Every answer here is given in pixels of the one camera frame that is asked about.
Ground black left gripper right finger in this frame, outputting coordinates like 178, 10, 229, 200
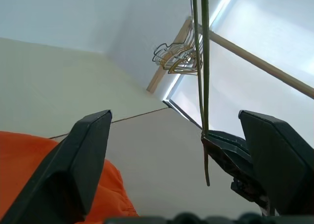
238, 110, 314, 216

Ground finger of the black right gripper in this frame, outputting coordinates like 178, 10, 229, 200
201, 137, 255, 178
207, 130, 251, 156

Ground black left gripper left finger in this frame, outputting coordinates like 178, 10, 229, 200
0, 109, 112, 224

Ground green wire hanger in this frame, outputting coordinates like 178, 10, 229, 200
190, 0, 211, 187

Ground orange shorts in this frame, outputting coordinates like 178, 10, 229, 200
0, 130, 139, 217

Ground white roller blind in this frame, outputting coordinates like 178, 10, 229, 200
209, 0, 314, 89
167, 35, 314, 166

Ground wooden rack pole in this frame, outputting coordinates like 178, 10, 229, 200
208, 30, 314, 99

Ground bunch of clothes hangers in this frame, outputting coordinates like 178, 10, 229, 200
157, 34, 197, 68

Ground yellow wire hanger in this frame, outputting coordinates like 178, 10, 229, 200
167, 47, 203, 75

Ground wooden rack upright post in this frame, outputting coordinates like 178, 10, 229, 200
146, 19, 192, 93

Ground grey wire hanger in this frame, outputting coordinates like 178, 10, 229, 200
153, 43, 185, 63

